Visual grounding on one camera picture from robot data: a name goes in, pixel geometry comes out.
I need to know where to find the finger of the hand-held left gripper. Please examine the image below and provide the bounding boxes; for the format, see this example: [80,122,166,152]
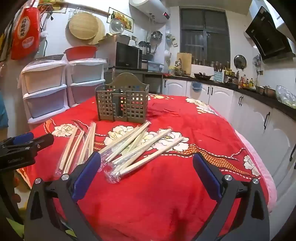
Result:
[17,134,55,153]
[0,132,34,149]

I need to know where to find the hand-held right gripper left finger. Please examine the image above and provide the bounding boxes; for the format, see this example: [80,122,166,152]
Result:
[24,152,102,241]

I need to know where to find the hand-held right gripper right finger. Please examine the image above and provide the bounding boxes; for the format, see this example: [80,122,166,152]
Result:
[192,153,271,241]

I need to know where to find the bunch of wooden chopsticks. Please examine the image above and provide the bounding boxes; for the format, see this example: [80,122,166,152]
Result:
[55,121,190,184]

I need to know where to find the grey lattice utensil holder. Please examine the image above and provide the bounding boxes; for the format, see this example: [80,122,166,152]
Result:
[95,72,151,124]

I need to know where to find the white plastic drawer tower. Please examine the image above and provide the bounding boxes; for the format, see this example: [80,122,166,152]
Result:
[21,60,70,124]
[67,58,108,107]

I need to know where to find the red floral blanket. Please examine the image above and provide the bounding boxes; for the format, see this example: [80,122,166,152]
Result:
[17,93,277,241]

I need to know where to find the white kitchen cabinets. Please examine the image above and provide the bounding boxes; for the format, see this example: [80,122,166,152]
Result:
[162,78,296,209]

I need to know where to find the red plastic basin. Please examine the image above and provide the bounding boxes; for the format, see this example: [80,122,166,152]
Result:
[64,46,98,61]

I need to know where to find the black kitchen countertop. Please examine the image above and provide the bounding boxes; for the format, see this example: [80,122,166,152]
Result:
[163,74,296,121]

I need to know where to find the black wok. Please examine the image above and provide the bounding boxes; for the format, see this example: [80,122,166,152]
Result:
[194,72,214,81]

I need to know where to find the knife block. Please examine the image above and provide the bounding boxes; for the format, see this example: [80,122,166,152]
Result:
[213,67,226,83]

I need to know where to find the row of condiment bottles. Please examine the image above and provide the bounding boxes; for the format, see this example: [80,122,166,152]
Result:
[239,74,256,90]

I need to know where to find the red printed plastic bag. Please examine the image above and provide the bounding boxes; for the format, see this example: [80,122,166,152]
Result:
[10,6,41,61]

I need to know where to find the white appliance box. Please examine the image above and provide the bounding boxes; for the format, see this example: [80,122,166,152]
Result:
[191,64,214,77]

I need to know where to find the metal shelf rack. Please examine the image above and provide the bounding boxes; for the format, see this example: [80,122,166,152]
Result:
[104,68,164,94]

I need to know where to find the clear plastic bag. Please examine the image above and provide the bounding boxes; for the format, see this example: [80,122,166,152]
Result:
[275,85,296,106]

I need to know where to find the rectangular wooden cutting board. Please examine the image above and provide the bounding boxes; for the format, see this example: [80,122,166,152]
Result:
[177,52,192,75]

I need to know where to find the hanging steel pot lid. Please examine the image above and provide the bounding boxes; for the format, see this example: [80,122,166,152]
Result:
[233,55,248,70]

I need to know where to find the silver microwave oven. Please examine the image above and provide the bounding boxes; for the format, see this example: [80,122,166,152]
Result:
[96,42,142,69]

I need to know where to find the round bamboo tray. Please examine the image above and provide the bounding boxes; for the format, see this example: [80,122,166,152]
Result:
[69,11,100,40]

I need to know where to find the round wooden cutting board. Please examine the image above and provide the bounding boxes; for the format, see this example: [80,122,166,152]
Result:
[88,16,106,45]

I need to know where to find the metal basin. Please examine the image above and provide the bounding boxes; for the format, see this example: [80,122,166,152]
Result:
[98,34,131,45]

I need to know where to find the dark window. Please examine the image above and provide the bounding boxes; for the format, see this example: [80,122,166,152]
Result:
[179,8,231,68]

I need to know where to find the glass pot lid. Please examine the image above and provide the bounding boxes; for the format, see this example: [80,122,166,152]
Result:
[110,19,127,35]

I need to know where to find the black blender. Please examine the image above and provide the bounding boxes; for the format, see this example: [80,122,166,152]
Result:
[139,41,151,55]

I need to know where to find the hanging steel colander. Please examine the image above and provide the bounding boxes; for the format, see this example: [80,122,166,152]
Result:
[150,31,164,47]

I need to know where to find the black range hood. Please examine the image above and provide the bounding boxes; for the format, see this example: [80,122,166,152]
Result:
[245,6,294,61]

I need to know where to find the white water heater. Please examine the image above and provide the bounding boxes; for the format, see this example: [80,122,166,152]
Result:
[129,0,171,24]

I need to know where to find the fruit wall poster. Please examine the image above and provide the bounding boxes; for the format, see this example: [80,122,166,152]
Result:
[108,7,134,32]

